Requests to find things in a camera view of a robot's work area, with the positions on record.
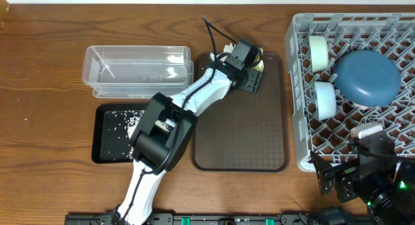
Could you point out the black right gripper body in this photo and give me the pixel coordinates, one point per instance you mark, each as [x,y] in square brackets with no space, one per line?
[349,183]

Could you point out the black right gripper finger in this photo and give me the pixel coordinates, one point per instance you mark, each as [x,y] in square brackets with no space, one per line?
[323,168]
[325,185]

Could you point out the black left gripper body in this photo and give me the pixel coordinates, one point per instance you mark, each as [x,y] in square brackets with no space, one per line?
[253,78]

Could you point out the yellow snack wrapper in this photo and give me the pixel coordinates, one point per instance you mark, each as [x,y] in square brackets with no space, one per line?
[259,64]

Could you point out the light green bowl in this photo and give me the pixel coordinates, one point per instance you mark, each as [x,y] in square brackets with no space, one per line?
[319,53]

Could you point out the dark blue plate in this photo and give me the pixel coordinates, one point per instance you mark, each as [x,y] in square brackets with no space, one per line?
[367,78]

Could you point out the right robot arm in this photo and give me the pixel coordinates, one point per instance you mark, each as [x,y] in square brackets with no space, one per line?
[396,204]

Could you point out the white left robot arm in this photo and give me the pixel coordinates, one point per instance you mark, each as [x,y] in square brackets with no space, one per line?
[166,126]

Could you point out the grey dishwasher rack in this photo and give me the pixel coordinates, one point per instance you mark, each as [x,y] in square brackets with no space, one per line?
[391,34]

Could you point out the black waste tray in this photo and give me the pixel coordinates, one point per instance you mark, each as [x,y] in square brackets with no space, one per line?
[98,153]

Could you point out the crumpled white tissue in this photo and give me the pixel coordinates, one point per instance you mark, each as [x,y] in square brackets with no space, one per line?
[227,50]

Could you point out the brown plastic serving tray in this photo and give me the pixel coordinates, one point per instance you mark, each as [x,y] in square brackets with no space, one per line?
[246,131]

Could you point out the white rice pile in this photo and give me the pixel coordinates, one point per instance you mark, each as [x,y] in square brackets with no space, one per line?
[118,129]

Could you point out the clear plastic bin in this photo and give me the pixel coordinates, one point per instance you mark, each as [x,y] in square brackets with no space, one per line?
[137,71]

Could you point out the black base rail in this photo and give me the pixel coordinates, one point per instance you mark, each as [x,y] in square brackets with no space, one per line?
[169,219]

